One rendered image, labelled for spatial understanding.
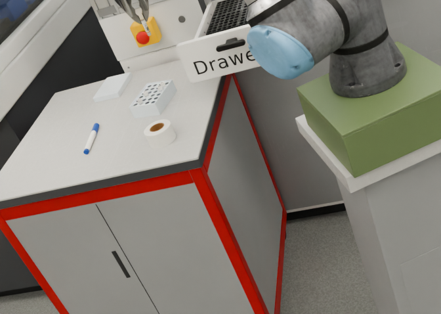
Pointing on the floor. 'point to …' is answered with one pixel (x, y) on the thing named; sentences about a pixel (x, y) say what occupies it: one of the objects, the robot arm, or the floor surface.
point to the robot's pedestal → (395, 225)
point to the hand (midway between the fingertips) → (141, 17)
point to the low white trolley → (147, 203)
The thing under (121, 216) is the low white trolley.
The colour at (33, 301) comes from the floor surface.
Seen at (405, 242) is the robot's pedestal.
